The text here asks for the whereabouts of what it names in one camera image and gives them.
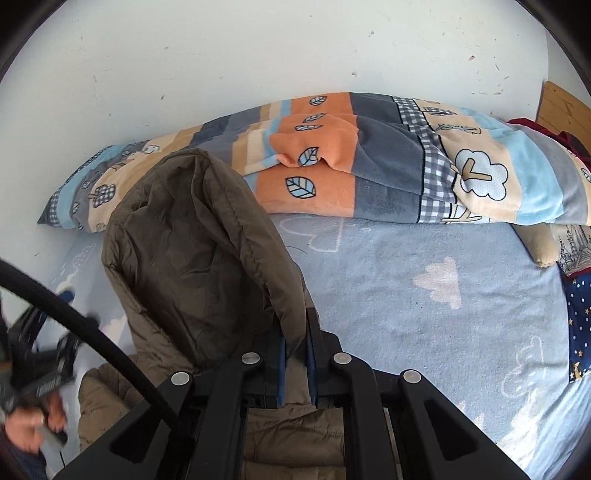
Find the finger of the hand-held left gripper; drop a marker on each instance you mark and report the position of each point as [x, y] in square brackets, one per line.
[65, 295]
[69, 353]

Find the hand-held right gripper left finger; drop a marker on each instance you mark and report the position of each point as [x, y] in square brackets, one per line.
[280, 369]

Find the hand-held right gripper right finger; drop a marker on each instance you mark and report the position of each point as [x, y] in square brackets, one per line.
[311, 369]

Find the brown quilted puffer jacket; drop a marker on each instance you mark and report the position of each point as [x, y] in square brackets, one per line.
[194, 258]

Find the person's left forearm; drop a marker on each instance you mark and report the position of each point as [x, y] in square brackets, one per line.
[30, 464]

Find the person's left hand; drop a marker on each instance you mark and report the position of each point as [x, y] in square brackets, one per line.
[23, 424]

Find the light blue cloud-print bed sheet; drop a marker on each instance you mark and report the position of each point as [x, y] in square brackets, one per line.
[415, 323]

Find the patchwork printed fleece blanket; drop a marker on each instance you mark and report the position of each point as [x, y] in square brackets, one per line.
[369, 175]

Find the dark red cloth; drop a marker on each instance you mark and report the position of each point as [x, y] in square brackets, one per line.
[572, 141]

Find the wooden headboard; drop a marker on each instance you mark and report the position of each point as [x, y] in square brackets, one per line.
[563, 106]

